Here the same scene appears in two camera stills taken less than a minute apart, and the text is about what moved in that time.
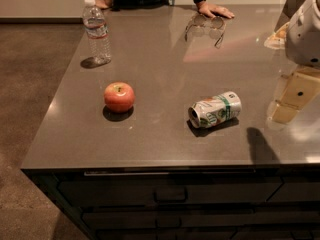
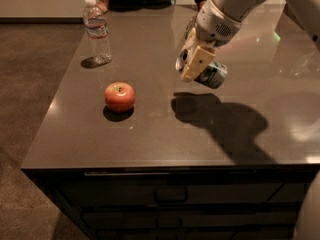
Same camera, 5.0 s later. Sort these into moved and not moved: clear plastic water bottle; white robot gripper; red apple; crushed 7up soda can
Moved: white robot gripper; crushed 7up soda can
Not moved: clear plastic water bottle; red apple
